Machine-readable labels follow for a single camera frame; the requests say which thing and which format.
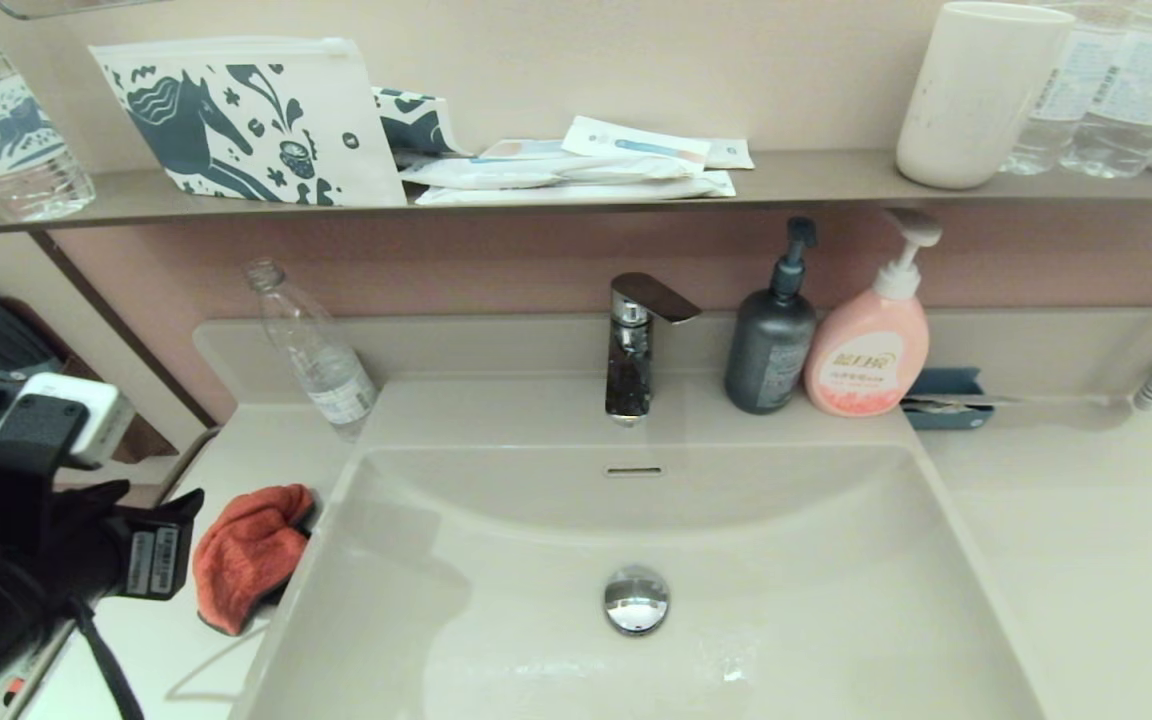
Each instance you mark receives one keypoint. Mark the white pouch blue horse print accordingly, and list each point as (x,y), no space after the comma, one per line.
(234,128)

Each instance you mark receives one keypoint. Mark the long flat white packet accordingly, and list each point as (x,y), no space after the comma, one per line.
(576,192)

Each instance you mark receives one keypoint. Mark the small white sachet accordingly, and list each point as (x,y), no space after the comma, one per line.
(733,154)

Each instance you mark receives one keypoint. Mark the white sachet blue stripe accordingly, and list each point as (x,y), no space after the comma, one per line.
(636,145)

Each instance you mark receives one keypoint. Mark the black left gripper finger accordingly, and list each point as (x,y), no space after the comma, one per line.
(186,505)

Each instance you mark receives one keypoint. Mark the white plastic cup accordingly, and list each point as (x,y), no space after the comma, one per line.
(979,100)

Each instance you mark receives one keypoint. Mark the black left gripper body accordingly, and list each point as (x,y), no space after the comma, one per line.
(106,550)

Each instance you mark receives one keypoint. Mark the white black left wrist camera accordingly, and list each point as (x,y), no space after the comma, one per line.
(66,420)

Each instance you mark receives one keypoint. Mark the folded blue print pouch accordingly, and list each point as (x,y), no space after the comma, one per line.
(414,122)

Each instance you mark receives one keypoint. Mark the blue plastic box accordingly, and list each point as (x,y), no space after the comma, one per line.
(948,385)

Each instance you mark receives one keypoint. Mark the orange cleaning cloth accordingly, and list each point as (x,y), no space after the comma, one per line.
(246,560)

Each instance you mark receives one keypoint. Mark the chrome drain stopper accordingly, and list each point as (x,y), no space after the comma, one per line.
(636,600)

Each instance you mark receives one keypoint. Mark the brown hair dryer holder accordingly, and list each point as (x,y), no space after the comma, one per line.
(151,440)

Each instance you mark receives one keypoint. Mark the empty clear plastic bottle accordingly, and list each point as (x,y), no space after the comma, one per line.
(321,360)

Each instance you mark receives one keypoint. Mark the white sink basin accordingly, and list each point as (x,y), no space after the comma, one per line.
(786,600)

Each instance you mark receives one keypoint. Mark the clear water bottle white label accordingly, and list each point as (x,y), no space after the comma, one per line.
(1064,100)
(1139,90)

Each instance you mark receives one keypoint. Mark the chrome sink faucet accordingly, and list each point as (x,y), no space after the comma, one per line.
(629,370)

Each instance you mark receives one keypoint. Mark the pink pump soap bottle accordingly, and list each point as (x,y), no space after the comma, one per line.
(868,350)

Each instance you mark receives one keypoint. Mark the grey wall shelf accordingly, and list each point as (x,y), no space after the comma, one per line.
(126,192)

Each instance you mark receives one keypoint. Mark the white sachet peach print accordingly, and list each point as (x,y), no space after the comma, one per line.
(526,150)

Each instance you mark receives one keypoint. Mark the thin white stick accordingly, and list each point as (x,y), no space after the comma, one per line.
(938,405)

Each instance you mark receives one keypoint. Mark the wall mirror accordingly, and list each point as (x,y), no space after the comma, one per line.
(86,6)

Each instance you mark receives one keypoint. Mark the water bottle blue deer label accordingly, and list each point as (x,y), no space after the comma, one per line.
(1,128)

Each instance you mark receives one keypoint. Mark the dark grey pump bottle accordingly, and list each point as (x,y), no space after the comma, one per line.
(768,350)

